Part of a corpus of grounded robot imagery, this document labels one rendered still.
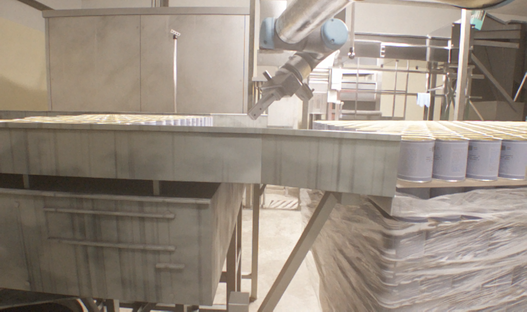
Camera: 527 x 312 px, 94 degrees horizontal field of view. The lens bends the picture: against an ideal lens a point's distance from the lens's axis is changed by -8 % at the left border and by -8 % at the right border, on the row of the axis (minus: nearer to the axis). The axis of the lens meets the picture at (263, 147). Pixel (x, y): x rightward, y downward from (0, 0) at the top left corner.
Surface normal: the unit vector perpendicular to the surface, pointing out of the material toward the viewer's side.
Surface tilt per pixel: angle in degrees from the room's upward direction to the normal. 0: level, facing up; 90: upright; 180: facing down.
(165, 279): 90
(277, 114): 90
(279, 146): 90
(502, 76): 90
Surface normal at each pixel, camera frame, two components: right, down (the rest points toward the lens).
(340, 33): 0.26, -0.04
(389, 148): -0.30, 0.11
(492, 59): -0.01, 0.13
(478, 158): -0.67, 0.10
